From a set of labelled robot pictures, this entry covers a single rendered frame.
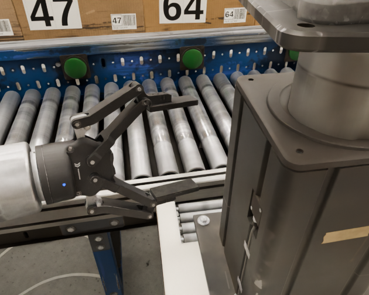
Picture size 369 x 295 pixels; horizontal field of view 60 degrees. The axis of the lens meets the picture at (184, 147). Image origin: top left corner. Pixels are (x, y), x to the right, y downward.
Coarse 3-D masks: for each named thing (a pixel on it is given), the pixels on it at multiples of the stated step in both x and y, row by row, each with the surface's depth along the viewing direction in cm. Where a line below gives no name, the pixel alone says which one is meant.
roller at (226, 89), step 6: (216, 78) 114; (222, 78) 112; (216, 84) 114; (222, 84) 110; (228, 84) 109; (222, 90) 108; (228, 90) 106; (234, 90) 106; (222, 96) 108; (228, 96) 104; (228, 102) 102; (228, 108) 103
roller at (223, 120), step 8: (200, 80) 112; (208, 80) 112; (200, 88) 110; (208, 88) 107; (208, 96) 104; (216, 96) 103; (208, 104) 102; (216, 104) 99; (216, 112) 96; (224, 112) 95; (216, 120) 95; (224, 120) 92; (224, 128) 90; (224, 136) 88
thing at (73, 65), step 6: (72, 60) 103; (78, 60) 103; (66, 66) 103; (72, 66) 104; (78, 66) 104; (84, 66) 105; (66, 72) 105; (72, 72) 105; (78, 72) 105; (84, 72) 106
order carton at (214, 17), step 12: (144, 0) 103; (156, 0) 104; (216, 0) 107; (228, 0) 108; (144, 12) 105; (156, 12) 106; (216, 12) 110; (156, 24) 108; (168, 24) 109; (180, 24) 110; (192, 24) 110; (204, 24) 111; (216, 24) 112; (228, 24) 113; (240, 24) 114; (252, 24) 115
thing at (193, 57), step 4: (188, 52) 108; (192, 52) 109; (196, 52) 109; (184, 56) 109; (188, 56) 109; (192, 56) 109; (196, 56) 110; (200, 56) 110; (184, 60) 110; (188, 60) 110; (192, 60) 110; (196, 60) 110; (200, 60) 111; (184, 64) 111; (188, 64) 111; (192, 64) 111; (196, 64) 111; (192, 68) 113
